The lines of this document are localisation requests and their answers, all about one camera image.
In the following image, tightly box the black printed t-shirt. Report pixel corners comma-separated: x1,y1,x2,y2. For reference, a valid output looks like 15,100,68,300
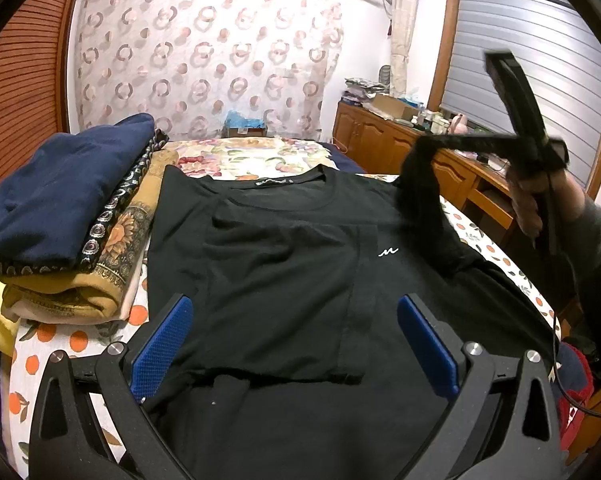
142,134,564,480

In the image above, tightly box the person right hand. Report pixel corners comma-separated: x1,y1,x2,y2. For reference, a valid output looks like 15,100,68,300
507,166,587,240

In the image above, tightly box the wooden sideboard cabinet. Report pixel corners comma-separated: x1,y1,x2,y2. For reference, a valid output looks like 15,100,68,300
332,100,522,246

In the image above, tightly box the mustard sunflower folded garment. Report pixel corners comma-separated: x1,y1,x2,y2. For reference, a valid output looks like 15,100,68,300
1,150,178,325

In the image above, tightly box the grey window blind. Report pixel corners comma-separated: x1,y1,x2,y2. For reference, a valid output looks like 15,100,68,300
441,0,601,184

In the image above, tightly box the orange print white bedsheet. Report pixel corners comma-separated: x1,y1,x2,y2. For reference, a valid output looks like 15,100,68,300
2,171,564,476

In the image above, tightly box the cardboard box on cabinet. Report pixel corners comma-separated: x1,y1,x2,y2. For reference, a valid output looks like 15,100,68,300
371,94,419,122

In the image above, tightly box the navy blue folded garment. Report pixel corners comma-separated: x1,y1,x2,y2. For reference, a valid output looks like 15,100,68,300
0,113,156,275

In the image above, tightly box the stack of folded fabrics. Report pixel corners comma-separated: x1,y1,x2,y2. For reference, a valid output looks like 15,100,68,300
341,78,389,106

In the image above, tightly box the dark navy blanket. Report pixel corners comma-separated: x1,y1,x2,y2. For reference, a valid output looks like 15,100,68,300
320,142,366,174

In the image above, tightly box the cream side curtain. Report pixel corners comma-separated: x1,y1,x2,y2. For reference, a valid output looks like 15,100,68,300
389,0,418,96

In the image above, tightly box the floral cream quilt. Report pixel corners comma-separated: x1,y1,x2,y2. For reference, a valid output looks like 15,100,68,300
166,136,337,180

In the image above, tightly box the blue item box by bed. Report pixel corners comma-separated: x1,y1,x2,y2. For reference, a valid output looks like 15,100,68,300
221,110,267,138

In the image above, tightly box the pink circle patterned curtain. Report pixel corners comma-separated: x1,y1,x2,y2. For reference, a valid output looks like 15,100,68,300
74,0,344,140

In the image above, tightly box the brown louvered wardrobe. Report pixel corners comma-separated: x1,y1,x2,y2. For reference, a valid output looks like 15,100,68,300
0,0,76,183

